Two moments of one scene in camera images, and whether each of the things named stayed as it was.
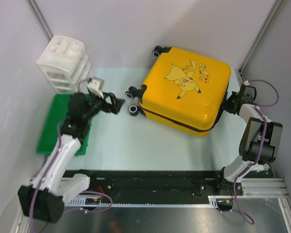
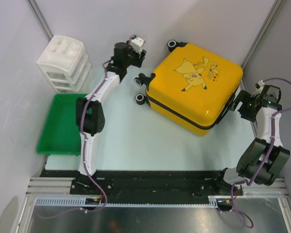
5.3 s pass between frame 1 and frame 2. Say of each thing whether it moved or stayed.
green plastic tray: stayed
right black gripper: moved
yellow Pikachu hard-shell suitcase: moved
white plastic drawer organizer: stayed
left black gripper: moved
